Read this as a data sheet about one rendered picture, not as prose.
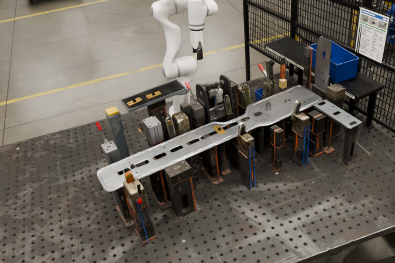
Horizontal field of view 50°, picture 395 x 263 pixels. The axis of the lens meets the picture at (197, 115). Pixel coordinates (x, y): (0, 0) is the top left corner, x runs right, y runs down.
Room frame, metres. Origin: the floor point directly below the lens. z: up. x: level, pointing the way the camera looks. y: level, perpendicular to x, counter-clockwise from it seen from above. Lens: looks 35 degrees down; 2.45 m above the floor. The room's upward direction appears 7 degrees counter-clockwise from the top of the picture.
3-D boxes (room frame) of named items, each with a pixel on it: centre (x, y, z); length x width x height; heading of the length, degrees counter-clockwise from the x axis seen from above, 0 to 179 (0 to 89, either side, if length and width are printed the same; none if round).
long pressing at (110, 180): (1.87, -0.10, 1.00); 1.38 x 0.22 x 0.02; 115
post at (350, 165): (1.80, -0.84, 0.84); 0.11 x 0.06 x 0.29; 25
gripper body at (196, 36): (2.06, -0.05, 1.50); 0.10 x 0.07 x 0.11; 11
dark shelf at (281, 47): (2.44, -0.84, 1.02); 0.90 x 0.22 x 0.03; 25
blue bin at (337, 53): (2.33, -0.90, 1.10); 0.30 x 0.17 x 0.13; 17
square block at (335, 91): (2.08, -0.84, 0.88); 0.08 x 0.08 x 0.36; 25
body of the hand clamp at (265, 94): (2.23, -0.47, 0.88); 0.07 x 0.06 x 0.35; 25
